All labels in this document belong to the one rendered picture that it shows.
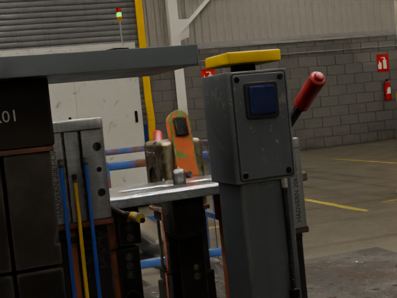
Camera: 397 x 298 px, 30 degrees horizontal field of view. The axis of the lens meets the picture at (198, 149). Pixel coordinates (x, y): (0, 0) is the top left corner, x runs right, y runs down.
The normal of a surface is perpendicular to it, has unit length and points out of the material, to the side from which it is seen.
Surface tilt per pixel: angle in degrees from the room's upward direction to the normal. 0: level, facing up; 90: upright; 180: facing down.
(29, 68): 90
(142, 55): 90
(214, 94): 90
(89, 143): 90
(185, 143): 78
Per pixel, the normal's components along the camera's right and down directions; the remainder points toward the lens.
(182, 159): 0.34, -0.19
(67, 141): 0.22, 0.03
